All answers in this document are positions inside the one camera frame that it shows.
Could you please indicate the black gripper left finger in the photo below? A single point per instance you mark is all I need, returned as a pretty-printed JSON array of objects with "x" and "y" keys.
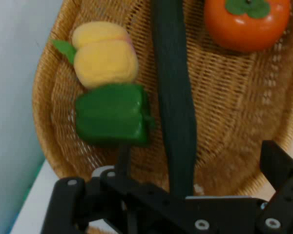
[{"x": 136, "y": 202}]

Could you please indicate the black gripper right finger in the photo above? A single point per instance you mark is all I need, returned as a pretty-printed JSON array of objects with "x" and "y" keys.
[{"x": 283, "y": 170}]

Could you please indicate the dark green cucumber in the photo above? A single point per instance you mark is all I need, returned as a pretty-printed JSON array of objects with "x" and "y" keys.
[{"x": 173, "y": 85}]

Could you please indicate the woven wicker basket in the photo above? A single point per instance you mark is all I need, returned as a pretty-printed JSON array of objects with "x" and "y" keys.
[{"x": 234, "y": 97}]

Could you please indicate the green toy bell pepper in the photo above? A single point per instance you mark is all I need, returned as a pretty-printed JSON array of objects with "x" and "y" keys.
[{"x": 110, "y": 114}]

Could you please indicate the orange toy persimmon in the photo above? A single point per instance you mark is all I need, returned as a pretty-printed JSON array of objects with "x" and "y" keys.
[{"x": 246, "y": 34}]

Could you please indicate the yellow toy peach with leaf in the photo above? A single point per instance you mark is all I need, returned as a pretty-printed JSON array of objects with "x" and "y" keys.
[{"x": 105, "y": 61}]

